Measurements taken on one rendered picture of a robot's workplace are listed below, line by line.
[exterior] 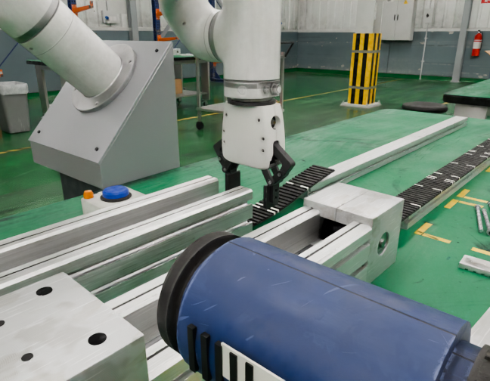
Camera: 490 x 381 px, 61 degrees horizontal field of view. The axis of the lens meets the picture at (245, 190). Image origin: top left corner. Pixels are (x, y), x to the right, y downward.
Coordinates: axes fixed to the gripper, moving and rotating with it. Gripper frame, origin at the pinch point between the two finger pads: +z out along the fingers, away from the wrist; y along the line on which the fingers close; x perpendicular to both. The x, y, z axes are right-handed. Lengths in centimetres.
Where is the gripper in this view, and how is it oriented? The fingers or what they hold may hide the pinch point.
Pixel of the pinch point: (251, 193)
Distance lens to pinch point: 69.8
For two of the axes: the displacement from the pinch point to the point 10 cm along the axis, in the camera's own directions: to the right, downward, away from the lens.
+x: -6.8, 2.6, -6.9
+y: -7.4, -2.3, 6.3
